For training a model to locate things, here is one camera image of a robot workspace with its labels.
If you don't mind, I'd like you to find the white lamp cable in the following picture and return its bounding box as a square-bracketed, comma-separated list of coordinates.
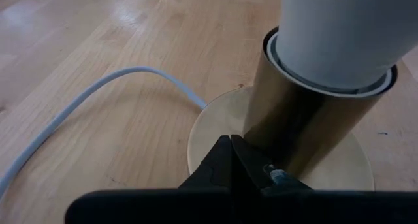
[0, 65, 209, 200]

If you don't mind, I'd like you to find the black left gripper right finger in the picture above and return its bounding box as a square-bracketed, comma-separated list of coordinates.
[230, 134, 418, 224]

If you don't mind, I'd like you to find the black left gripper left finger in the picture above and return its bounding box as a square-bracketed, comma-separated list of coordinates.
[64, 135, 233, 224]

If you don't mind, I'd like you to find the brass lamp base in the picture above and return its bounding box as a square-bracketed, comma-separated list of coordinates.
[187, 25, 399, 192]

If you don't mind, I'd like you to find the white lightbulb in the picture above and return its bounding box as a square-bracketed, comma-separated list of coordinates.
[275, 0, 418, 90]

